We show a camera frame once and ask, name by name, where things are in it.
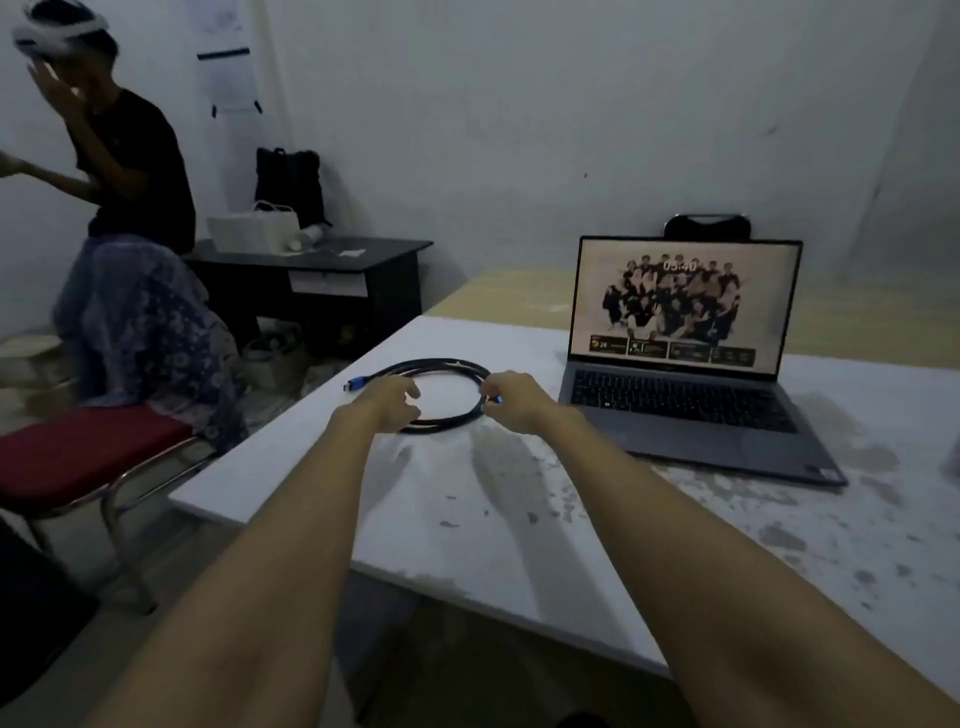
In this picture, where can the person's right hand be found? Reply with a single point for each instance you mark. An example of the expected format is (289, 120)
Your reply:
(521, 401)

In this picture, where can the person's left hand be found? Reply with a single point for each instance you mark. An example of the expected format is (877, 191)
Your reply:
(382, 405)

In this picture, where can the person's right fingers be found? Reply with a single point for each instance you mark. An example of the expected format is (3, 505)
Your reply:
(491, 391)

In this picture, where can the person's left fingers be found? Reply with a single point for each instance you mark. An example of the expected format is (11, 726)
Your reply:
(409, 390)

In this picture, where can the person's left forearm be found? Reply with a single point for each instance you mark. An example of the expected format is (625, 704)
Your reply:
(270, 570)

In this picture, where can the person's right forearm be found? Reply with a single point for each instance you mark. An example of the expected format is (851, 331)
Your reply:
(675, 570)

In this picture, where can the black desk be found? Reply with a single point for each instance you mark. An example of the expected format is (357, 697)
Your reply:
(337, 292)

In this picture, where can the white clutter under desk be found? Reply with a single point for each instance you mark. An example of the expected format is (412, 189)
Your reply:
(285, 360)

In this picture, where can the small white paper sheet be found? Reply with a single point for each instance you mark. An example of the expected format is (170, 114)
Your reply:
(351, 253)

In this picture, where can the white cup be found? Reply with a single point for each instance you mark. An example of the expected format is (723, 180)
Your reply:
(306, 240)

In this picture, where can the grey open laptop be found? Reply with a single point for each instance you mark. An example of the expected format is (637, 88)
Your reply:
(675, 360)

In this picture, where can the black backpack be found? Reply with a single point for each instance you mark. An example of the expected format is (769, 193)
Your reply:
(289, 184)

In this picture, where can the blue floral cloth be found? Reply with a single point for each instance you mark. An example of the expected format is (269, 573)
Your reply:
(150, 330)

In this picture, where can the black chair back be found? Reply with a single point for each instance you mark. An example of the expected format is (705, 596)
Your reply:
(706, 226)

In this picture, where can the red padded metal chair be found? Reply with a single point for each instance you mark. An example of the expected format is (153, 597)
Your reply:
(82, 450)

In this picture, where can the white headset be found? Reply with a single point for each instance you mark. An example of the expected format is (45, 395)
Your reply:
(56, 34)

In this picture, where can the white paper wall poster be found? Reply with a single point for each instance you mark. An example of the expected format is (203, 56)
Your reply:
(225, 67)

